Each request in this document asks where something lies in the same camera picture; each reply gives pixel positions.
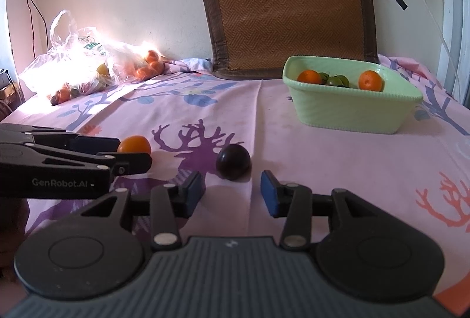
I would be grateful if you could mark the yellow orange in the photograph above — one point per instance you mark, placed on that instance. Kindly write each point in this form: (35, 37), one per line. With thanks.
(103, 69)

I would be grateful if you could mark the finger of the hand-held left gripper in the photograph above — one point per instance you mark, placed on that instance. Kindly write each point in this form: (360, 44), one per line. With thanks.
(97, 144)
(132, 164)

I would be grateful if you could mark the dark purple plum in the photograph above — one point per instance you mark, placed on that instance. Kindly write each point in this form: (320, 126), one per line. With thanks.
(233, 162)

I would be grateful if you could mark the clear plastic bag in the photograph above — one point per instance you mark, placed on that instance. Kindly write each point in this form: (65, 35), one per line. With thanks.
(80, 64)

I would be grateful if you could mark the brown woven seat mat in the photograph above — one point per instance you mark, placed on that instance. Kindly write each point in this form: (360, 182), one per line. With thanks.
(290, 6)

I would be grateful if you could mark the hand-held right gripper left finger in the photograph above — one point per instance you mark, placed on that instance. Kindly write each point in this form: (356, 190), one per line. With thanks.
(194, 193)

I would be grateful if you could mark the light green plastic basket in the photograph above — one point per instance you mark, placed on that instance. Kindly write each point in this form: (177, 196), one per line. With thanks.
(349, 112)

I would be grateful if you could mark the white window frame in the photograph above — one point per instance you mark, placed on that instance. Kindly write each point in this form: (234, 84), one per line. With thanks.
(453, 9)

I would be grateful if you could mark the pink printed bedsheet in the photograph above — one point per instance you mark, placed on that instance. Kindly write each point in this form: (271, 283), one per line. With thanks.
(257, 119)

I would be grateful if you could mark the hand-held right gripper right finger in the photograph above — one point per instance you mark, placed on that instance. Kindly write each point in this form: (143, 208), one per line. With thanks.
(268, 193)

